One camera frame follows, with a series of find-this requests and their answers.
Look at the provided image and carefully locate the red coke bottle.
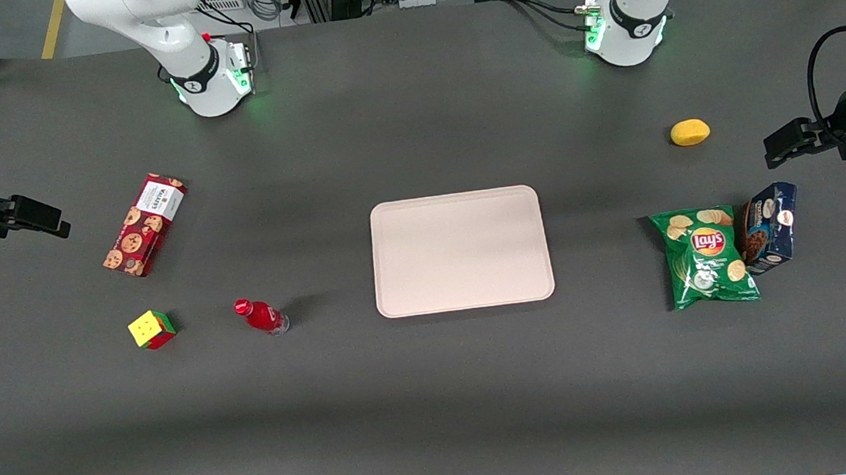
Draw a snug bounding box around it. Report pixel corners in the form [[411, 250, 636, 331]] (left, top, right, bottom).
[[233, 293, 292, 340]]

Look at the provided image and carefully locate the grey coiled cable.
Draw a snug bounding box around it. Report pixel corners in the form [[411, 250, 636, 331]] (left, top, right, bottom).
[[245, 0, 288, 24]]

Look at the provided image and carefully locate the green Lays chips bag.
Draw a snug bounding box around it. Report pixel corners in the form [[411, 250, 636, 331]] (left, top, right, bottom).
[[647, 202, 763, 314]]

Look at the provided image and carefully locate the yellow lemon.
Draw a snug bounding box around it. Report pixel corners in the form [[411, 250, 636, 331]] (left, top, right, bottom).
[[668, 117, 713, 148]]

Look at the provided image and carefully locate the red cookie box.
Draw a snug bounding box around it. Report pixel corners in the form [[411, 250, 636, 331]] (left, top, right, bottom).
[[93, 170, 195, 282]]

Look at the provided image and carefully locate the blue chocolate cookie box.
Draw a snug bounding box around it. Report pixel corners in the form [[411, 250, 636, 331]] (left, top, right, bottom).
[[734, 180, 807, 277]]

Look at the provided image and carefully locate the colourful puzzle cube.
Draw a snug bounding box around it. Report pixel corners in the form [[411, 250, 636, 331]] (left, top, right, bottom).
[[126, 307, 179, 353]]

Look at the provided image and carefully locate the black base cable bundle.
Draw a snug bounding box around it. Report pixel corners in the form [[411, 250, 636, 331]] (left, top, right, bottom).
[[495, 0, 607, 42]]

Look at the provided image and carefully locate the dark grey table mat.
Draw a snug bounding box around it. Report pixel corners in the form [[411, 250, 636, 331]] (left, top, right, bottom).
[[0, 0, 846, 475]]

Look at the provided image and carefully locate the beige plastic tray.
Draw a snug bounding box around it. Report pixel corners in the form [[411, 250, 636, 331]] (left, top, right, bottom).
[[366, 182, 558, 320]]

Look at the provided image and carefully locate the yellow floor tape strip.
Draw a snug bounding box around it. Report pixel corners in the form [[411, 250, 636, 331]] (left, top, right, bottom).
[[35, 0, 71, 61]]

